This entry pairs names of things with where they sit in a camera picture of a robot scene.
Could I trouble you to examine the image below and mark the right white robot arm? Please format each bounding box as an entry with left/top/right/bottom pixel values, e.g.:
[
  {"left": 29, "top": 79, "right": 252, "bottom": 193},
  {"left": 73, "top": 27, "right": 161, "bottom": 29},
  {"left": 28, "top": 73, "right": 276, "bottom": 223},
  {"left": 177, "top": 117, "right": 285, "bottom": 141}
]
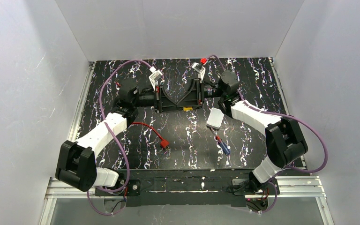
[{"left": 176, "top": 70, "right": 308, "bottom": 191}]

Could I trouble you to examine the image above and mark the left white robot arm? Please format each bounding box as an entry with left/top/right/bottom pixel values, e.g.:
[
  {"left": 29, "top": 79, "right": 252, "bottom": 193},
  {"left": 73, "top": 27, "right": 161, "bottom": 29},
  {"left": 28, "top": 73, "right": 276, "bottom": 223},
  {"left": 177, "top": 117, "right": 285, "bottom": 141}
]
[{"left": 55, "top": 80, "right": 159, "bottom": 192}]

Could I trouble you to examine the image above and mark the white rectangular box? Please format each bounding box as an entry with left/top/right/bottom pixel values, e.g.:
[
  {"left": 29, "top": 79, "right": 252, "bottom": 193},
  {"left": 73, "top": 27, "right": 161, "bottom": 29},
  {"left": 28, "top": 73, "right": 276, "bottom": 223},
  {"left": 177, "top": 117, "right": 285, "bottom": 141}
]
[{"left": 207, "top": 108, "right": 224, "bottom": 129}]

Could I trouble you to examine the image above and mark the blue red screwdriver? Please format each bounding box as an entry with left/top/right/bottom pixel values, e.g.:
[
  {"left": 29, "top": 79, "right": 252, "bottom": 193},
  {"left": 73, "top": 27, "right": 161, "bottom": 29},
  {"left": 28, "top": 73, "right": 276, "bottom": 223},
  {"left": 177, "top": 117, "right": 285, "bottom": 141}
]
[{"left": 210, "top": 128, "right": 231, "bottom": 156}]

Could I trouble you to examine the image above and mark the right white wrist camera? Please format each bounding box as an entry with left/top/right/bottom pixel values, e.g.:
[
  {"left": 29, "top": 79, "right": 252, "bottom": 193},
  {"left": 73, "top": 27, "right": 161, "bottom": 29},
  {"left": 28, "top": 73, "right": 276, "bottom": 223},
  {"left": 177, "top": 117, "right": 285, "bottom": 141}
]
[{"left": 191, "top": 58, "right": 207, "bottom": 82}]

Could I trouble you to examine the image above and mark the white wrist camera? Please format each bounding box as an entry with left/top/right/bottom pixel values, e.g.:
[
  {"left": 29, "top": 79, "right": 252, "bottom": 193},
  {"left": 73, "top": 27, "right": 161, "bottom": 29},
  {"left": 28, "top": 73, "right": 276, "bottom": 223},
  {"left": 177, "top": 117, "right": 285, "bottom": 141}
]
[
  {"left": 149, "top": 67, "right": 163, "bottom": 89},
  {"left": 191, "top": 58, "right": 207, "bottom": 82}
]

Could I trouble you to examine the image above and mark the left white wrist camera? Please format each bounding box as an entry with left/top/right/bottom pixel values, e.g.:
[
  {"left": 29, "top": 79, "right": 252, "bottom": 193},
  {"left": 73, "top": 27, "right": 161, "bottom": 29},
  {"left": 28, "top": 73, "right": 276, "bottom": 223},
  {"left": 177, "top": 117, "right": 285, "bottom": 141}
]
[{"left": 149, "top": 67, "right": 163, "bottom": 89}]

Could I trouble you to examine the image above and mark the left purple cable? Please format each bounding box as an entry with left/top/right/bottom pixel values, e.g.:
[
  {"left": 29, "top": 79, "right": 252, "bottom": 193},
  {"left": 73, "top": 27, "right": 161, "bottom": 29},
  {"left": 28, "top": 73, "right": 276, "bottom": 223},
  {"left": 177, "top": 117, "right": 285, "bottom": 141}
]
[{"left": 87, "top": 60, "right": 155, "bottom": 216}]

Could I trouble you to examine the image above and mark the purple cable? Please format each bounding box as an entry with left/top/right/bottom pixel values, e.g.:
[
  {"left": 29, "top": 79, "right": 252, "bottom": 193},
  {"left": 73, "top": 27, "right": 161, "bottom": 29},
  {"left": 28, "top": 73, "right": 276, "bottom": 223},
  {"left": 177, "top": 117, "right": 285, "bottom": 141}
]
[
  {"left": 206, "top": 55, "right": 329, "bottom": 215},
  {"left": 87, "top": 60, "right": 155, "bottom": 216}
]

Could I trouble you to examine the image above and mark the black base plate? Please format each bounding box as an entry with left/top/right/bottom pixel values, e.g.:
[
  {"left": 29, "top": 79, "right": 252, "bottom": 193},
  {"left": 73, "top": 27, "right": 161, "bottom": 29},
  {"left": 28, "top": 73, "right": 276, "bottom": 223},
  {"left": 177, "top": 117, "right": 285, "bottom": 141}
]
[{"left": 95, "top": 169, "right": 280, "bottom": 209}]

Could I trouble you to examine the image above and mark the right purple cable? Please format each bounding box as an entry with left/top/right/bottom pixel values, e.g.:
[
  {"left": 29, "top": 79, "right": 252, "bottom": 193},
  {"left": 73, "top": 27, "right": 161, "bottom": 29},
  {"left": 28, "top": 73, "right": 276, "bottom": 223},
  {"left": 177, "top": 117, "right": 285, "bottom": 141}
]
[{"left": 206, "top": 55, "right": 329, "bottom": 215}]

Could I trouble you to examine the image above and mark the aluminium frame rail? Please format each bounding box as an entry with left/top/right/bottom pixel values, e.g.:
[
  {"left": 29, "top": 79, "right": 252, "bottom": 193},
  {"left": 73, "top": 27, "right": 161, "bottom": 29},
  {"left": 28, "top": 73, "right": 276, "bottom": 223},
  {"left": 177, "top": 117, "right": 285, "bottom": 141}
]
[{"left": 39, "top": 62, "right": 96, "bottom": 225}]

